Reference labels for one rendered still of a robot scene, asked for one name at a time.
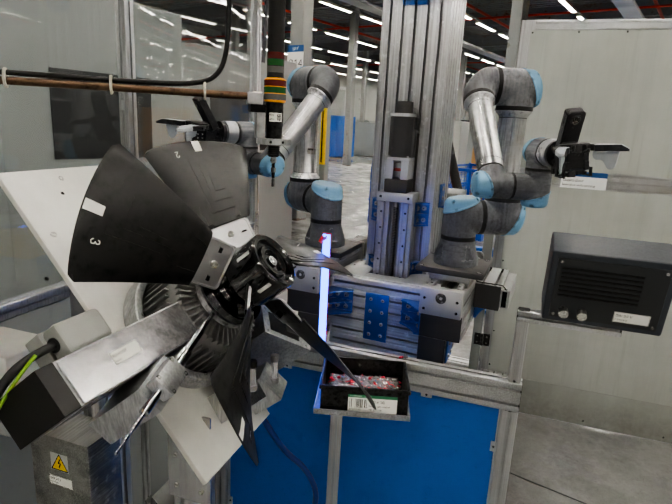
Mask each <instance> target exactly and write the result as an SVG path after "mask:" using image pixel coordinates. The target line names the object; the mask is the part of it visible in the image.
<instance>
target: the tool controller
mask: <svg viewBox="0 0 672 504"><path fill-rule="evenodd" d="M671 301H672V244H669V243H659V242H650V241H640V240H631V239H621V238H612V237H602V236H593V235H583V234H573V233H564V232H553V233H552V238H551V244H550V250H549V255H548V261H547V267H546V273H545V279H544V284H543V290H542V307H541V313H542V314H541V316H542V318H544V319H551V320H557V321H564V322H570V323H577V324H583V325H590V326H596V327H603V328H609V329H616V330H622V331H629V332H635V333H642V334H648V335H655V336H660V335H661V333H662V330H663V327H664V324H665V321H666V317H667V314H668V311H669V308H670V305H671Z"/></svg>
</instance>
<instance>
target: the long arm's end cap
mask: <svg viewBox="0 0 672 504"><path fill-rule="evenodd" d="M80 408H82V406H81V404H80V403H79V401H78V400H77V398H76V397H75V395H74V394H73V392H72V391H71V389H70V388H69V386H68V385H67V383H66V382H65V380H64V379H63V377H62V376H61V375H60V373H59V372H58V370H57V369H56V367H55V366H54V364H53V363H49V364H47V365H45V366H43V367H41V368H39V369H37V370H35V371H33V372H32V373H31V374H30V375H29V376H27V377H26V378H25V379H24V380H23V381H21V382H20V383H19V384H18V385H16V386H15V387H14V388H13V389H12V390H10V391H9V392H8V393H7V399H6V401H5V403H4V404H3V406H2V408H1V409H0V421H1V422H2V424H3V425H4V427H5V428H6V430H7V431H8V432H9V434H10V435H11V437H12V438H13V440H14V441H15V443H16V444H17V446H18V447H19V449H20V450H22V449H24V448H25V447H27V446H28V445H30V444H31V443H33V442H35V441H36V440H38V439H39V438H41V437H42V436H43V435H45V434H46V433H47V432H49V431H50V430H52V429H53V428H54V427H56V426H57V425H58V424H60V423H61V422H63V421H64V420H65V419H67V418H68V417H69V416H71V415H72V414H73V413H75V412H76V411H78V410H79V409H80Z"/></svg>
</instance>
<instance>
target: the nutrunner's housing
mask: <svg viewBox="0 0 672 504"><path fill-rule="evenodd" d="M283 109H284V103H281V102H266V124H265V125H266V138H270V139H282V127H283ZM267 146H268V147H267V153H268V154H267V155H268V156H269V157H279V156H280V155H279V154H280V153H279V152H280V151H279V150H280V149H279V148H280V146H279V145H267Z"/></svg>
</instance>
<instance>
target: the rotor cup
mask: <svg viewBox="0 0 672 504"><path fill-rule="evenodd" d="M247 251H248V252H249V254H248V255H247V256H245V257H244V258H243V259H242V260H240V261H239V262H237V259H238V258H239V257H240V256H242V255H243V254H244V253H246V252H247ZM270 256H273V257H274V258H275V259H276V261H277V265H273V264H272V263H271V262H270V261H269V257H270ZM294 280H295V271H294V267H293V264H292V262H291V260H290V258H289V256H288V255H287V253H286V252H285V250H284V249H283V248H282V247H281V246H280V245H279V244H278V243H277V242H276V241H274V240H273V239H271V238H270V237H268V236H266V235H261V234H259V235H255V236H253V237H252V238H250V239H249V240H248V241H247V242H245V243H244V244H243V245H241V246H240V247H239V248H238V249H236V250H235V252H234V254H233V257H232V259H231V261H230V263H229V265H228V268H227V270H226V272H225V274H224V276H223V278H222V281H221V283H220V285H219V287H218V288H217V289H216V290H213V289H210V288H207V287H204V286H202V287H203V291H204V293H205V296H206V298H207V299H208V301H209V303H210V304H211V306H212V307H213V308H214V309H215V310H216V311H217V312H218V313H219V314H220V315H221V316H222V317H224V318H225V319H227V320H228V321H230V322H233V323H235V324H242V322H243V319H244V318H240V317H238V309H245V301H246V289H247V284H249V286H251V288H252V289H251V301H253V306H252V305H250V307H251V311H254V314H253V315H254V319H256V318H257V317H258V315H259V314H260V311H261V305H265V304H266V303H268V302H269V301H270V300H272V299H273V298H275V297H276V296H278V295H279V294H281V293H282V292H283V291H285V290H286V289H288V288H289V287H290V286H291V285H292V284H293V283H294ZM268 283H270V284H271V286H270V287H268V288H267V289H265V290H264V291H263V292H261V293H259V292H257V291H258V290H260V289H261V288H262V287H264V286H265V285H267V284H268Z"/></svg>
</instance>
